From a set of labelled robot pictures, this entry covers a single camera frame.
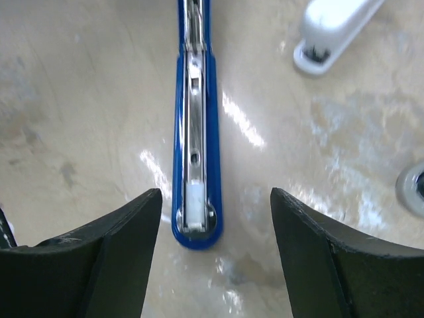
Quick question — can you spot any white stapler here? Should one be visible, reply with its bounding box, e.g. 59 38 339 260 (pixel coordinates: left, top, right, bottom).
293 0 384 76

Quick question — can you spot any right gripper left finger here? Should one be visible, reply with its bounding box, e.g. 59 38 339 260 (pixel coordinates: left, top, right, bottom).
1 189 162 317

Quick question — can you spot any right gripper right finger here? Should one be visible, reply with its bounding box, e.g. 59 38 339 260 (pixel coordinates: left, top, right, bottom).
270 187 423 317

